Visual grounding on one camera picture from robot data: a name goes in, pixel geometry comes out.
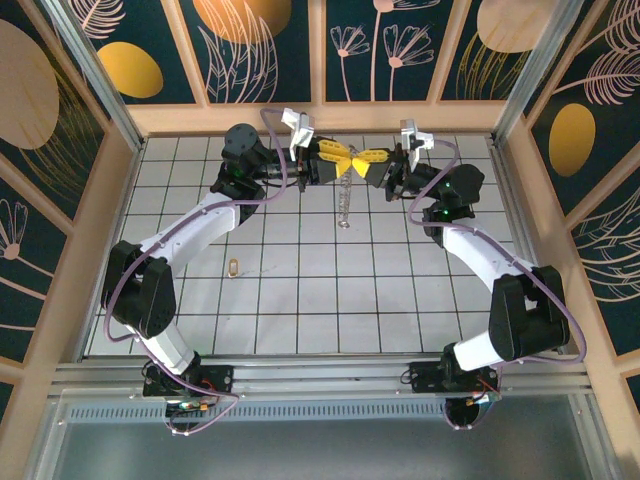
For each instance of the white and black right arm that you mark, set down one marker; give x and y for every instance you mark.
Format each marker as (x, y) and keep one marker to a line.
(475, 250)

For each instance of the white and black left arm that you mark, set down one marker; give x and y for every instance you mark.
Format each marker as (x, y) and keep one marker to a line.
(200, 230)

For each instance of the navy panel with pink flowers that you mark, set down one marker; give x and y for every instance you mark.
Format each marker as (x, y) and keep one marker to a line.
(400, 75)

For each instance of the navy panel, oval and feather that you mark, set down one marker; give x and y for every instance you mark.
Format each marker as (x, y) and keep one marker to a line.
(572, 140)

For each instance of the navy panel with leaf outlines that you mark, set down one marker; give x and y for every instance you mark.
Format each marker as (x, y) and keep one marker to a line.
(240, 30)

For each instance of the navy panel with yellow oval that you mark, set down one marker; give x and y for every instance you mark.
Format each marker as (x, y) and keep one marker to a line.
(130, 70)

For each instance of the navy panel, beige circle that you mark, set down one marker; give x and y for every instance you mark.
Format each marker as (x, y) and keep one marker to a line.
(500, 25)

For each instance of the navy panel with feather outlines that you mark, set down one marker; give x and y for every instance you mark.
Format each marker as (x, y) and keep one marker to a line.
(615, 260)

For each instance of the small circuit board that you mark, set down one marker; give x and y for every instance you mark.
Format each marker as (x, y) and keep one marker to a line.
(192, 406)
(482, 398)

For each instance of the navy panel with gold lines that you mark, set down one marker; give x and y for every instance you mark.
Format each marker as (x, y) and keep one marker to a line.
(30, 85)

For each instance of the navy panel with single flower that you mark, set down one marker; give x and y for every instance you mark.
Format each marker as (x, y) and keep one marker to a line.
(25, 300)

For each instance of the perforated grey metal sheet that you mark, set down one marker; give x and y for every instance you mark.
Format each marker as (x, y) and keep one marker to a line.
(320, 450)

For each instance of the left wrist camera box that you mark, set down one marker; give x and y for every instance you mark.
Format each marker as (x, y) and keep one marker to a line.
(300, 127)

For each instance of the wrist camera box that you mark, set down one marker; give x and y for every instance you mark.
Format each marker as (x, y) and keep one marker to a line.
(412, 132)
(300, 127)

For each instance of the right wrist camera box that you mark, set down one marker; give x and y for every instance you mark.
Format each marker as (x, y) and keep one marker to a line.
(412, 132)

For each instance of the aluminium corner post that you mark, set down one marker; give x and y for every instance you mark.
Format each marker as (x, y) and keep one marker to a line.
(540, 65)
(95, 70)

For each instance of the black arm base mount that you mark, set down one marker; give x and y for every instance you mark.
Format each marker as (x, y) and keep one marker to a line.
(425, 377)
(215, 380)

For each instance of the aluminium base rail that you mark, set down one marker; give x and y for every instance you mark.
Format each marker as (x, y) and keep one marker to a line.
(320, 377)

